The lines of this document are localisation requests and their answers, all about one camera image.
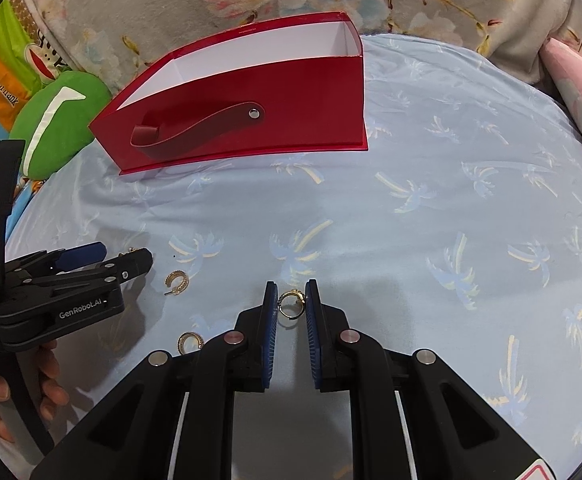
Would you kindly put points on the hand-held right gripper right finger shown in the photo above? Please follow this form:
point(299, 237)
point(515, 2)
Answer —
point(313, 340)

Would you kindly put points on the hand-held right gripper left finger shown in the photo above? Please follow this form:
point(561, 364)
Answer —
point(271, 340)

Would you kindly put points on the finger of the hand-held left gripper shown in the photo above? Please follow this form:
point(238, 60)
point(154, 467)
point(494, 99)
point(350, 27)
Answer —
point(126, 267)
point(88, 251)

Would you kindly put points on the gold hoop earring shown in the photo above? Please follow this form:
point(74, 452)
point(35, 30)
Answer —
point(183, 343)
point(173, 278)

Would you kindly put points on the person's left hand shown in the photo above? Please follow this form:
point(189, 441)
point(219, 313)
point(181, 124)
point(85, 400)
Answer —
point(48, 380)

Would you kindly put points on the green round cushion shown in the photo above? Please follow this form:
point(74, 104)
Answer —
point(86, 100)

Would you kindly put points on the cartoon monkey printed sheet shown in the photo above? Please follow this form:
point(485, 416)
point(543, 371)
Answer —
point(1, 85)

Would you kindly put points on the light blue palm print sheet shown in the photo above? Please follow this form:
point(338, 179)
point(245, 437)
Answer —
point(471, 185)

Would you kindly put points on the grey floral blanket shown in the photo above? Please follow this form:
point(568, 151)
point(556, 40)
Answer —
point(171, 10)

